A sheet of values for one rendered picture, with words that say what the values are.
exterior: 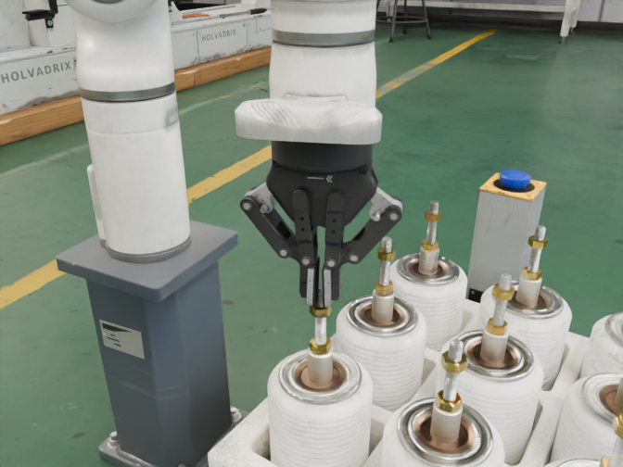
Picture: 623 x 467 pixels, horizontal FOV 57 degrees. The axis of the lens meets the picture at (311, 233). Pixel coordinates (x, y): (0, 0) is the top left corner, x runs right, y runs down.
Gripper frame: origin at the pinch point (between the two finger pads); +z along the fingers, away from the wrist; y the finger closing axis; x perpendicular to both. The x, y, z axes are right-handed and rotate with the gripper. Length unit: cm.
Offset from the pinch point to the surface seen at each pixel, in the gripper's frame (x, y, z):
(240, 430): 0.7, 7.6, 17.1
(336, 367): -1.4, -1.4, 9.9
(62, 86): -164, 126, 23
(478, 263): -32.8, -17.6, 14.8
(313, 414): 4.4, -0.2, 10.4
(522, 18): -492, -96, 27
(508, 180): -33.5, -19.9, 2.4
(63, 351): -28, 47, 35
